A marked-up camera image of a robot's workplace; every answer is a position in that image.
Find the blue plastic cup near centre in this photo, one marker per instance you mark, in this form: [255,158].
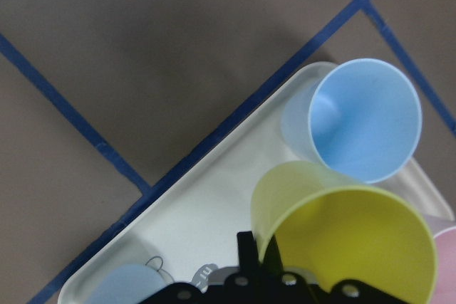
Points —
[362,118]

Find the yellow plastic cup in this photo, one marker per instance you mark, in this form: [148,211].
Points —
[339,228]

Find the cream plastic tray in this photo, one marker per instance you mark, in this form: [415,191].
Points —
[196,221]

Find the pink plastic cup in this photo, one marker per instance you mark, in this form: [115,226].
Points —
[443,232]

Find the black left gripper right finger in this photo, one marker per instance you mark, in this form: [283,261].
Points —
[273,261]

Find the blue plastic cup outer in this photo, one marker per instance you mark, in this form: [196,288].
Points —
[132,283]

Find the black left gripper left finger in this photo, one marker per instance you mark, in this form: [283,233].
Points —
[248,256]

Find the blue plastic cup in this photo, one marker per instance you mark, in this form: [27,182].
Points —
[362,118]
[132,283]

